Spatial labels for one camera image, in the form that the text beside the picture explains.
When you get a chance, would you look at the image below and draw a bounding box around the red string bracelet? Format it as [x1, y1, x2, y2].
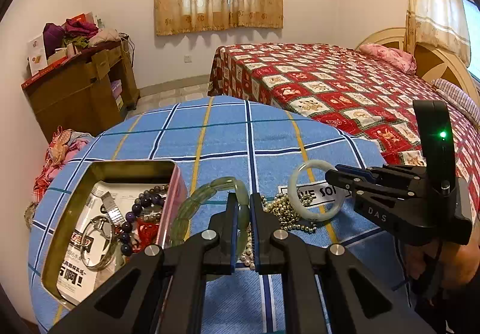
[133, 217, 162, 252]

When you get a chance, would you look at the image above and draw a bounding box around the dark purple bead bracelet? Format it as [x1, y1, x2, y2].
[118, 183, 170, 258]

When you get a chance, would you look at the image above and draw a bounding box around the green jade bead bracelet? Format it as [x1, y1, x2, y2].
[169, 175, 251, 258]

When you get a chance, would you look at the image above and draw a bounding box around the person's right hand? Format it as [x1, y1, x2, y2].
[404, 227, 479, 289]

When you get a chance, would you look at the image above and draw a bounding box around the silver bangle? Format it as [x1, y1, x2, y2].
[80, 216, 116, 271]

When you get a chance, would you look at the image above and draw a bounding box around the silver wristwatch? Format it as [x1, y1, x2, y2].
[100, 191, 125, 228]

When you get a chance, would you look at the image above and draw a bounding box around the red patterned bed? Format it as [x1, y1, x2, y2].
[208, 43, 479, 207]

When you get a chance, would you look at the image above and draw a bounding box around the pink pillow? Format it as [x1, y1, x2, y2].
[359, 43, 417, 75]

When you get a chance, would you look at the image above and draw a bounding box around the blue plaid tablecloth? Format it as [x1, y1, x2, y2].
[26, 94, 421, 334]

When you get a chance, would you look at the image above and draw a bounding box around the cream wooden headboard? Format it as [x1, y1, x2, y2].
[356, 27, 479, 105]

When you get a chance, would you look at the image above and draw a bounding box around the pink metal tin box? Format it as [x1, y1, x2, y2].
[41, 160, 187, 310]

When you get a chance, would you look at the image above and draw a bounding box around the pile of clothes on floor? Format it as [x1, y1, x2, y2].
[24, 126, 94, 231]

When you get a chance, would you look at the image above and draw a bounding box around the brown wooden desk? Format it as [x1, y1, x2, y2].
[21, 40, 140, 141]

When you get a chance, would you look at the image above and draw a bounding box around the clutter on desk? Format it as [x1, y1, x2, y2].
[42, 14, 120, 58]

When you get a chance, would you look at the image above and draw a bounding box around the white product box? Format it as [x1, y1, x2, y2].
[27, 34, 47, 76]

